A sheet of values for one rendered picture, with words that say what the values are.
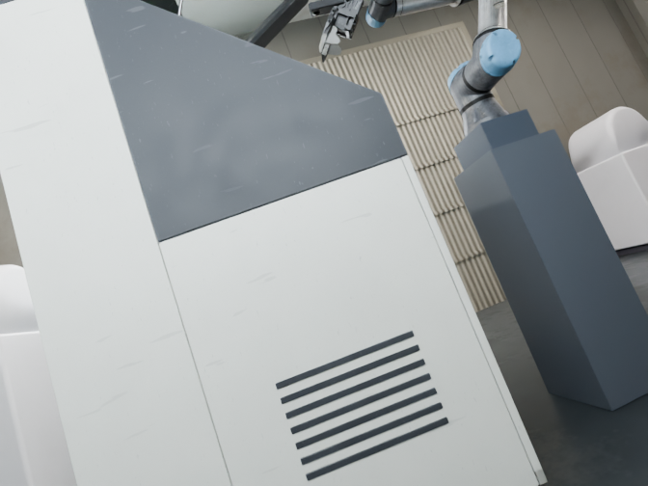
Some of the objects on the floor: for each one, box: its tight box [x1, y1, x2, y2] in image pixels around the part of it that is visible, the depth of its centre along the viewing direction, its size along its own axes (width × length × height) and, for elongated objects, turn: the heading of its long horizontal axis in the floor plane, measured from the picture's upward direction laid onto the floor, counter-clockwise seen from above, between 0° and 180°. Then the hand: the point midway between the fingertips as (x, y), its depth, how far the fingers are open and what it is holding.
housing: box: [0, 0, 232, 486], centre depth 145 cm, size 140×28×150 cm, turn 115°
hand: (320, 53), depth 120 cm, fingers open, 7 cm apart
